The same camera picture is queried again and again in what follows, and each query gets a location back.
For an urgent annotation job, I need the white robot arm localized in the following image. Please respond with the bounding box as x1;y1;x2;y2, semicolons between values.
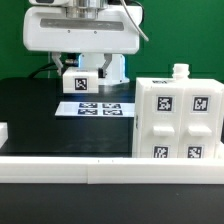
23;0;143;84

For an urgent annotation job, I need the white cabinet top block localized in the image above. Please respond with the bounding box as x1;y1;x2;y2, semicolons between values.
63;67;99;93

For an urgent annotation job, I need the white cabinet body box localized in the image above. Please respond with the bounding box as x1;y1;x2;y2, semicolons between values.
132;64;224;159

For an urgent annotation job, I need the white base marker plate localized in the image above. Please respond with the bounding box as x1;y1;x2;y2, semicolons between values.
55;102;134;117

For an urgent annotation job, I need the black cable hose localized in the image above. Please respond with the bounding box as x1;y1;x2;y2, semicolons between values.
27;59;79;80

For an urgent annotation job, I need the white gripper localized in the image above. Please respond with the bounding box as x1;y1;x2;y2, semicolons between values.
23;6;140;78

